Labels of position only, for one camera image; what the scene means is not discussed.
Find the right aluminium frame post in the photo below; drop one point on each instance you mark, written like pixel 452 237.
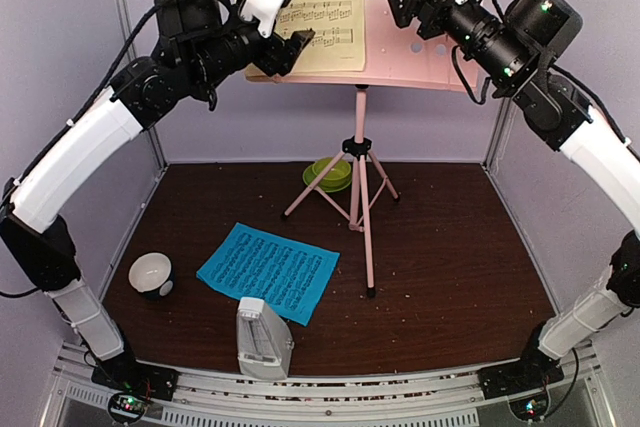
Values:
pixel 500 136

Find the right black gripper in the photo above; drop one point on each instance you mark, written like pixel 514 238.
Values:
pixel 415 0

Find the pink music stand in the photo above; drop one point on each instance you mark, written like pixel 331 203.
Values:
pixel 392 60

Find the yellow sheet music page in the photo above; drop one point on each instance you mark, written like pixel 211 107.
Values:
pixel 338 46

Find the white and navy bowl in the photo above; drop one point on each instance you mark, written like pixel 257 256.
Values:
pixel 152 275

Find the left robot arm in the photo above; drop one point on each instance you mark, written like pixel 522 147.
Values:
pixel 200 44

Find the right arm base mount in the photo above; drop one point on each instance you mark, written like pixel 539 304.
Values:
pixel 525 388

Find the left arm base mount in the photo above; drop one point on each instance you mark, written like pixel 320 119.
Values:
pixel 132 400

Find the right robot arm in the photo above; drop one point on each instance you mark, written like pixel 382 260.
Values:
pixel 518 53

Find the green plastic saucer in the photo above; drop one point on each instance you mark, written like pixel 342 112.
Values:
pixel 336 180

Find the white metronome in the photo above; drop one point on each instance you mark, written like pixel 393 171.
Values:
pixel 264 341

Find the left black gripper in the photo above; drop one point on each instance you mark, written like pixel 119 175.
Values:
pixel 284 53

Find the green plastic bowl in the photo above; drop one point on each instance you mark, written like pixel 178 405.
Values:
pixel 321 164

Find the blue sheet music page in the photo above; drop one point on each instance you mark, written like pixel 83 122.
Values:
pixel 290 276

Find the front aluminium rail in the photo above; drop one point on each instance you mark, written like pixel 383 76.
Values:
pixel 443 397

